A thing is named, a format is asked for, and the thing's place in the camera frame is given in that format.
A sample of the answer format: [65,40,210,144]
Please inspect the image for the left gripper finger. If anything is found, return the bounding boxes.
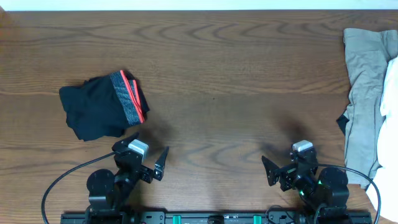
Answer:
[154,146,169,181]
[120,132,139,146]

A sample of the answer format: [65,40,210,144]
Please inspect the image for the white t-shirt with print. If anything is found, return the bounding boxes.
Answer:
[373,58,398,222]

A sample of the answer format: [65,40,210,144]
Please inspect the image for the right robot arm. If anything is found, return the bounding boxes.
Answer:
[261,147,349,223]

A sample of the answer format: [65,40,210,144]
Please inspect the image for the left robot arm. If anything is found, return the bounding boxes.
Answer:
[85,133,169,223]

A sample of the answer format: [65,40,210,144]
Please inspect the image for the black shorts red grey waistband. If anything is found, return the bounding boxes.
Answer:
[59,70,150,141]

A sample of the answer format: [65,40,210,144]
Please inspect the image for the beige folded trousers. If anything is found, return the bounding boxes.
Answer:
[338,28,397,179]

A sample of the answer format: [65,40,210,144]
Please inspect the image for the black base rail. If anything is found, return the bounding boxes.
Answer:
[60,210,373,224]

